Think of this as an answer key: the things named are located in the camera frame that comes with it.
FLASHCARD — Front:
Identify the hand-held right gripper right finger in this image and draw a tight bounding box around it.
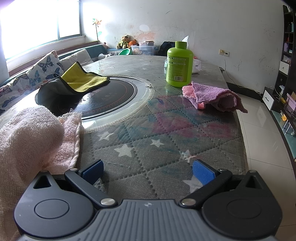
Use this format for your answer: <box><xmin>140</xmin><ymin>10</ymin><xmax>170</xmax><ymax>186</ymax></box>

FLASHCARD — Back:
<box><xmin>181</xmin><ymin>159</ymin><xmax>263</xmax><ymax>208</ymax></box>

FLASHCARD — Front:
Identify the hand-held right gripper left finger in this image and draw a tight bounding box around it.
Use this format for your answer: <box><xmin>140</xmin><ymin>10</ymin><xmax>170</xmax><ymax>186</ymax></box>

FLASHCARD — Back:
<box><xmin>33</xmin><ymin>159</ymin><xmax>116</xmax><ymax>208</ymax></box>

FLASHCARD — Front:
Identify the pale pink terry towel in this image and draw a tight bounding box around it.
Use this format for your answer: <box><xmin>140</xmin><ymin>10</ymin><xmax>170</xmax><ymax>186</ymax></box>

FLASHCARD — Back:
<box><xmin>0</xmin><ymin>105</ymin><xmax>82</xmax><ymax>241</ymax></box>

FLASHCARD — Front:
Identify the grey quilted star table cover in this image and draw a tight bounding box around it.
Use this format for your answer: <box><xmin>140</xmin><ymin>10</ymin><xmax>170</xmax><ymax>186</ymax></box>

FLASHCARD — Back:
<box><xmin>0</xmin><ymin>56</ymin><xmax>249</xmax><ymax>200</ymax></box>

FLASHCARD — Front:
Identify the round black induction cooktop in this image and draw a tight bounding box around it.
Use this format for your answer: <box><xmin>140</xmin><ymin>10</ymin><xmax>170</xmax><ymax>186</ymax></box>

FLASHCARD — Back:
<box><xmin>35</xmin><ymin>75</ymin><xmax>155</xmax><ymax>133</ymax></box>

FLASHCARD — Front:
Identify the pink and purple cloth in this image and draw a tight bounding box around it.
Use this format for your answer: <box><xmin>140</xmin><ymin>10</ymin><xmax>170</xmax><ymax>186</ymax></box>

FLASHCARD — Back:
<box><xmin>182</xmin><ymin>81</ymin><xmax>248</xmax><ymax>114</ymax></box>

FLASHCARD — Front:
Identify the yellow and grey microfiber cloth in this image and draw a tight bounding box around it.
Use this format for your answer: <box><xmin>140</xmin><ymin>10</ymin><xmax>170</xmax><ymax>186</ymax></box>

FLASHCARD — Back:
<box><xmin>37</xmin><ymin>61</ymin><xmax>110</xmax><ymax>116</ymax></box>

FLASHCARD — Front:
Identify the green plastic bottle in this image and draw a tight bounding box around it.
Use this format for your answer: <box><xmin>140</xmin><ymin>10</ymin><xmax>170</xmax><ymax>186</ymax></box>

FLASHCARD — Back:
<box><xmin>166</xmin><ymin>41</ymin><xmax>194</xmax><ymax>88</ymax></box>

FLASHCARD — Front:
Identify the butterfly print pillow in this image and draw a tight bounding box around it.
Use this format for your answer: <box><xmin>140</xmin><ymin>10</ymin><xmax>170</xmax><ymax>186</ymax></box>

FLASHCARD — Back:
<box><xmin>0</xmin><ymin>50</ymin><xmax>64</xmax><ymax>115</ymax></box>

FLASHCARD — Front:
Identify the white pillow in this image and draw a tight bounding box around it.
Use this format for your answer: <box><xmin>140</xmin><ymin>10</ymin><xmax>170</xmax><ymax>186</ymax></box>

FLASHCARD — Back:
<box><xmin>60</xmin><ymin>49</ymin><xmax>93</xmax><ymax>70</ymax></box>

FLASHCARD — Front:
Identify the teal bench sofa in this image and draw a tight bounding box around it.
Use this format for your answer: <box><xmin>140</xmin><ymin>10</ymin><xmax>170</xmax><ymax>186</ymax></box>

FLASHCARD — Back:
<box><xmin>0</xmin><ymin>44</ymin><xmax>121</xmax><ymax>93</ymax></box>

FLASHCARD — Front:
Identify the dark shelf cabinet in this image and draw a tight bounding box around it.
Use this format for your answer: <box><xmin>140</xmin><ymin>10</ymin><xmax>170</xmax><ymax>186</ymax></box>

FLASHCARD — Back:
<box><xmin>261</xmin><ymin>5</ymin><xmax>296</xmax><ymax>160</ymax></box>

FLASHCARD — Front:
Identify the black backpack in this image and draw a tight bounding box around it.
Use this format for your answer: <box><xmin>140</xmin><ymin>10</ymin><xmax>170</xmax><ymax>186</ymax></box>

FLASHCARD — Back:
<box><xmin>158</xmin><ymin>41</ymin><xmax>177</xmax><ymax>56</ymax></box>

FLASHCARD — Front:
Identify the clear plastic storage box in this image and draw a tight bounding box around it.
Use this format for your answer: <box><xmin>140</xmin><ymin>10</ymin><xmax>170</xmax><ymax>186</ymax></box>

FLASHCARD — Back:
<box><xmin>131</xmin><ymin>41</ymin><xmax>160</xmax><ymax>56</ymax></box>

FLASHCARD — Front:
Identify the brown teddy bear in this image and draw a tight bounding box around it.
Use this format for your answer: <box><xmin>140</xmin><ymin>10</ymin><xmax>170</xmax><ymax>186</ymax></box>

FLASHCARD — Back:
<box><xmin>116</xmin><ymin>34</ymin><xmax>131</xmax><ymax>49</ymax></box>

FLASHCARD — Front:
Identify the colourful pinwheel flower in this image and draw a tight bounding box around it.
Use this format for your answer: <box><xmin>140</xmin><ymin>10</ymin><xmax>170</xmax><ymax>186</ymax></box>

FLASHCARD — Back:
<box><xmin>92</xmin><ymin>19</ymin><xmax>102</xmax><ymax>44</ymax></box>

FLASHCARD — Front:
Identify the window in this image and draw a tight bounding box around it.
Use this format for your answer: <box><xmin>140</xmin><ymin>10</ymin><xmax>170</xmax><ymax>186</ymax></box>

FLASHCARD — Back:
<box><xmin>0</xmin><ymin>0</ymin><xmax>87</xmax><ymax>61</ymax></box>

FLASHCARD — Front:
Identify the black power cable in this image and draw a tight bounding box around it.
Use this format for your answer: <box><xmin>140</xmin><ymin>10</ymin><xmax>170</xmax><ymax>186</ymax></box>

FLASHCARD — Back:
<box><xmin>222</xmin><ymin>56</ymin><xmax>263</xmax><ymax>95</ymax></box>

